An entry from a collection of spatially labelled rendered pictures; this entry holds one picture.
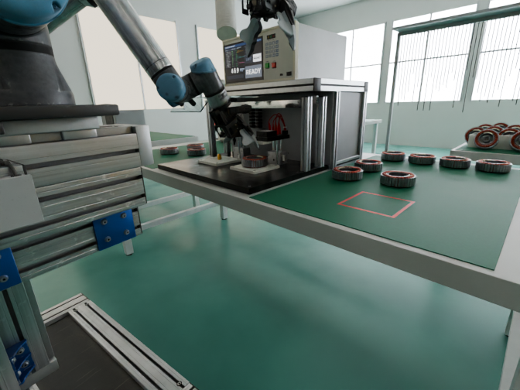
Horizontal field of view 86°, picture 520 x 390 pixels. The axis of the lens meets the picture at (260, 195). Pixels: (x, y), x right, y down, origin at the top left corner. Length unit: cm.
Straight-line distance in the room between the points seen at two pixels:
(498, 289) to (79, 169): 77
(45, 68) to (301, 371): 125
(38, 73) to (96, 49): 530
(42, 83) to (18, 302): 56
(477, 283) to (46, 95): 80
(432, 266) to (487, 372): 99
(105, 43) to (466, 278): 585
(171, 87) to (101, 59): 506
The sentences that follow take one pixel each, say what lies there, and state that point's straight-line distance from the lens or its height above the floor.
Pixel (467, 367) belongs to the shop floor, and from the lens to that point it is 157.
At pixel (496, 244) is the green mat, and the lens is 74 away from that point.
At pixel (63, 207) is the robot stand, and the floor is 86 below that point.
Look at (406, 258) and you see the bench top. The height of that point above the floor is 73.
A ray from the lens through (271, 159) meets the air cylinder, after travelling 129.
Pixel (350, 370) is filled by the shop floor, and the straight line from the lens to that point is 138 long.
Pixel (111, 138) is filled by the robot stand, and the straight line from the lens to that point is 66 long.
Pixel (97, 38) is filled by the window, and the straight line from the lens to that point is 596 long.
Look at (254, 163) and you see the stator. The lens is 114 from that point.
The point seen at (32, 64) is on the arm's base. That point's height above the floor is 110.
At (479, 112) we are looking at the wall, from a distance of 728.
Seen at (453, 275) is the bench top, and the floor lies 72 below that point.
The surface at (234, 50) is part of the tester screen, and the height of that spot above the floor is 127.
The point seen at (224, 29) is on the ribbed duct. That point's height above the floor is 159.
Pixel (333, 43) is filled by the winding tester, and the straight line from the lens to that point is 144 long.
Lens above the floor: 103
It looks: 18 degrees down
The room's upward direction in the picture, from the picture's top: 2 degrees counter-clockwise
